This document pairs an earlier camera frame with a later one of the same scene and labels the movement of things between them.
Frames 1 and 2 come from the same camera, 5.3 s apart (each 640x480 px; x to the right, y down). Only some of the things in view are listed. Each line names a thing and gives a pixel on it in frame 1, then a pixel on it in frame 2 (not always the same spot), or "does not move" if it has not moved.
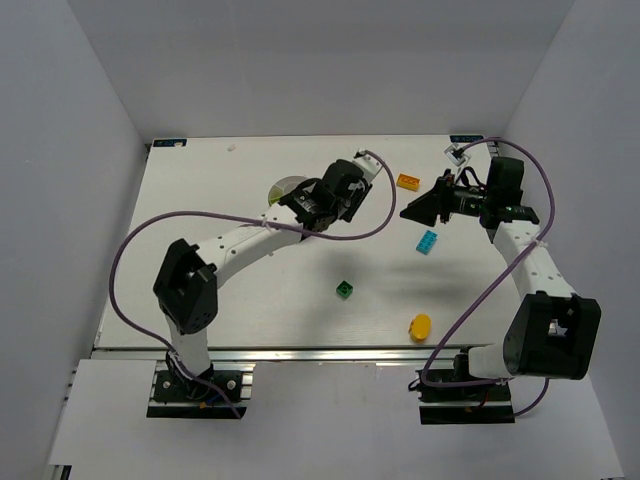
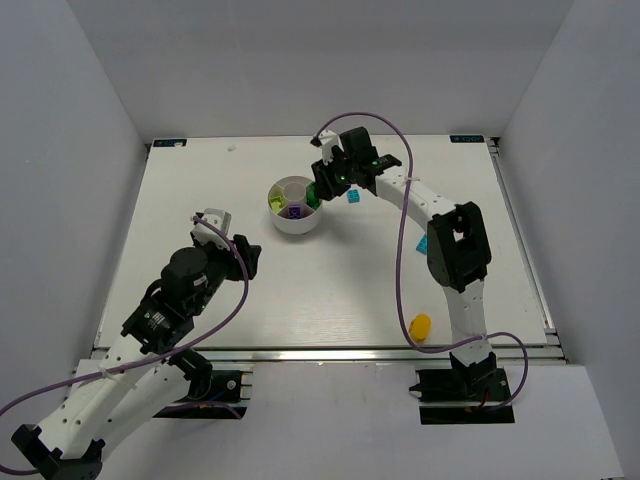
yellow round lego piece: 420,327 does not move
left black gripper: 353,201 to 245,258
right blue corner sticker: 465,138 does not move
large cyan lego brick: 426,243 does not move
